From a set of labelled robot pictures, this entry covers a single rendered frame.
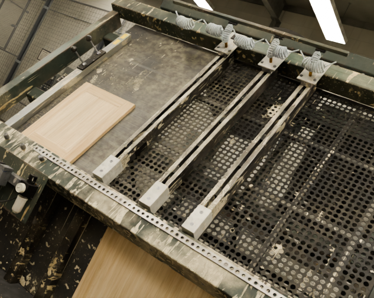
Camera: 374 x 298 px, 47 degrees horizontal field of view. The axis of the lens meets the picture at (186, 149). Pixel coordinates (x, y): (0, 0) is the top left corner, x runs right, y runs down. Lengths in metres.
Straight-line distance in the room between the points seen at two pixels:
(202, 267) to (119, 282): 0.56
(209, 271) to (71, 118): 1.15
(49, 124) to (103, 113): 0.28
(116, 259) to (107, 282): 0.11
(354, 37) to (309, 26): 0.77
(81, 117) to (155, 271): 0.89
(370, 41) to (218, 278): 6.11
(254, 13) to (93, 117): 6.19
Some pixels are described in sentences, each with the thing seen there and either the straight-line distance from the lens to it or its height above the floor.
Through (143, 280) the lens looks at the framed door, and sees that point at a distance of 2.04.
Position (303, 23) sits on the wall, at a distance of 7.80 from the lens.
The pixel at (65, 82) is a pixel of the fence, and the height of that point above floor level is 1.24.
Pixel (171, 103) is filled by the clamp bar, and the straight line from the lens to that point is 2.23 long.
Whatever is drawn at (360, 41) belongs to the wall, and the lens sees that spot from 7.42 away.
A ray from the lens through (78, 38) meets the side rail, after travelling 2.89.
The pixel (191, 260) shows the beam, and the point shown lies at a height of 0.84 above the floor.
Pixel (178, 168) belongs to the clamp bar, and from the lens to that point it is 1.93.
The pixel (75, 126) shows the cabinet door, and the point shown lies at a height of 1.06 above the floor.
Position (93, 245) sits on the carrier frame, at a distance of 2.21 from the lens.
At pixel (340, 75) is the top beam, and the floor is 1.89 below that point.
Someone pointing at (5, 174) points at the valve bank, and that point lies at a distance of 2.15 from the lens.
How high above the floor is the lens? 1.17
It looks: 1 degrees up
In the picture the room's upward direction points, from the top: 27 degrees clockwise
